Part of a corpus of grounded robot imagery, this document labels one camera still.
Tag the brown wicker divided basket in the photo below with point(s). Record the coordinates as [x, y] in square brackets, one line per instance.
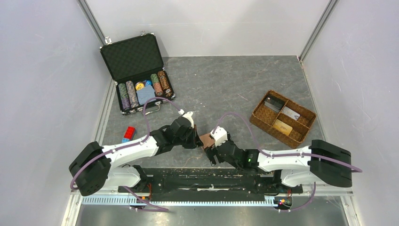
[264, 118]

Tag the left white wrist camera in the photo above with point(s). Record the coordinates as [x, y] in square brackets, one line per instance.
[188, 116]

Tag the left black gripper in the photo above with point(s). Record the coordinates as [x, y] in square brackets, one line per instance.
[195, 141]

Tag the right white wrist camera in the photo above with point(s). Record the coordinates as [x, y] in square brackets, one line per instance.
[219, 135]

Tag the green purple chip stack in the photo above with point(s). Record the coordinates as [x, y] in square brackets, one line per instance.
[124, 96]

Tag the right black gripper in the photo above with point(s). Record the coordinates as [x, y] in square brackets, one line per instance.
[211, 151]

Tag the brown orange chip stack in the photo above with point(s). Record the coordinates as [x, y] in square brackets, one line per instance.
[164, 84]

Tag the red blue toy block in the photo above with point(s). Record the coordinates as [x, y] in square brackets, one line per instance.
[129, 134]

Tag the blue playing card deck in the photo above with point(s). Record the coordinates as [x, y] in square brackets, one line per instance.
[144, 94]

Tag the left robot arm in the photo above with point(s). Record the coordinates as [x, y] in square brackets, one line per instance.
[98, 166]

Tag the grey purple chip stack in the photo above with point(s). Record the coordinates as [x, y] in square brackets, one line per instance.
[132, 93]

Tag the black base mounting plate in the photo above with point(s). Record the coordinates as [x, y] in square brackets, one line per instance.
[209, 185]

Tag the white card in basket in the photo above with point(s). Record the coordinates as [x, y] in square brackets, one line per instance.
[290, 113]

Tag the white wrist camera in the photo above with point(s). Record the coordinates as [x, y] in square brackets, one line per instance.
[188, 116]
[219, 135]

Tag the gold card in basket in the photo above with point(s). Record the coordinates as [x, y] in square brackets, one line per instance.
[282, 127]

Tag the brown leather card holder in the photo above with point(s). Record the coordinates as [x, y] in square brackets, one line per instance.
[207, 141]

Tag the black poker chip case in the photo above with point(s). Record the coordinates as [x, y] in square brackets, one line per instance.
[135, 59]

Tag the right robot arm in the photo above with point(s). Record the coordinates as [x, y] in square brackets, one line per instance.
[319, 162]

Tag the dark card in basket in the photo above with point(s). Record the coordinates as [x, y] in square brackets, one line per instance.
[274, 103]

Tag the green red chip stack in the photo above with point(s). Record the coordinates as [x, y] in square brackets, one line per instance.
[156, 84]

